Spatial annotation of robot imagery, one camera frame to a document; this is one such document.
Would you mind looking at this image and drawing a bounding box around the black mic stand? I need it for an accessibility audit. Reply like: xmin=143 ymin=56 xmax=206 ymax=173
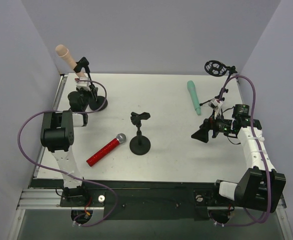
xmin=74 ymin=57 xmax=108 ymax=111
xmin=129 ymin=112 xmax=151 ymax=156

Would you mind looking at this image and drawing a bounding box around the pink microphone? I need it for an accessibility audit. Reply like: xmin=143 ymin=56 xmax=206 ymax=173
xmin=55 ymin=44 xmax=85 ymax=78

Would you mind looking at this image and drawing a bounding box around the red glitter microphone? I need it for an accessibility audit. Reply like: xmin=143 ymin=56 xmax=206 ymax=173
xmin=86 ymin=133 xmax=126 ymax=167

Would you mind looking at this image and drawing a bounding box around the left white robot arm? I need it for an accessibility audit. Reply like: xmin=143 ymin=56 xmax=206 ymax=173
xmin=40 ymin=84 xmax=97 ymax=200

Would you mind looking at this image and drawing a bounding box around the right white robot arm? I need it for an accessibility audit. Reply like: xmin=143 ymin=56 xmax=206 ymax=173
xmin=191 ymin=104 xmax=286 ymax=213

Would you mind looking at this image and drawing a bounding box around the teal microphone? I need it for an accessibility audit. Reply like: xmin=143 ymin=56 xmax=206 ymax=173
xmin=187 ymin=80 xmax=201 ymax=116

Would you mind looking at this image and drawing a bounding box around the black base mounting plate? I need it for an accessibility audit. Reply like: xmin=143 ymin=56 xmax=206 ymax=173
xmin=30 ymin=178 xmax=242 ymax=222

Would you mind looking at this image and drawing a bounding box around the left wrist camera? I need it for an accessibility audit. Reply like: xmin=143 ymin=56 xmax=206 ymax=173
xmin=74 ymin=77 xmax=91 ymax=92

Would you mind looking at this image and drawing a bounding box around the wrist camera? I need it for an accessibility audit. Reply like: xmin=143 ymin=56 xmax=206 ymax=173
xmin=208 ymin=98 xmax=223 ymax=118
xmin=74 ymin=77 xmax=91 ymax=92

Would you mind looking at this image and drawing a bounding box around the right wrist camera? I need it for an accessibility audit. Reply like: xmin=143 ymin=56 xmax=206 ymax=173
xmin=208 ymin=98 xmax=223 ymax=118

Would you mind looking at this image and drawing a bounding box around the tripod shock mount stand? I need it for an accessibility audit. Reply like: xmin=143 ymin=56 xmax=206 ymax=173
xmin=198 ymin=60 xmax=238 ymax=107

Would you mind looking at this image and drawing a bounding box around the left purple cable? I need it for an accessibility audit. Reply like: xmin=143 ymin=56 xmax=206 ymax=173
xmin=17 ymin=80 xmax=119 ymax=228

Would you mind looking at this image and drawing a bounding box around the purple cable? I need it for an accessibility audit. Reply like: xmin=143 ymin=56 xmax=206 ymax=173
xmin=17 ymin=80 xmax=119 ymax=228
xmin=212 ymin=74 xmax=274 ymax=226

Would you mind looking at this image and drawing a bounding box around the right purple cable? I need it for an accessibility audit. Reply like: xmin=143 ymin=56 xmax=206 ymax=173
xmin=212 ymin=74 xmax=274 ymax=226

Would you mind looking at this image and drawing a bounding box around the aluminium frame rail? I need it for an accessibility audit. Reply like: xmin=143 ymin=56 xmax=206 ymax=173
xmin=17 ymin=189 xmax=61 ymax=210

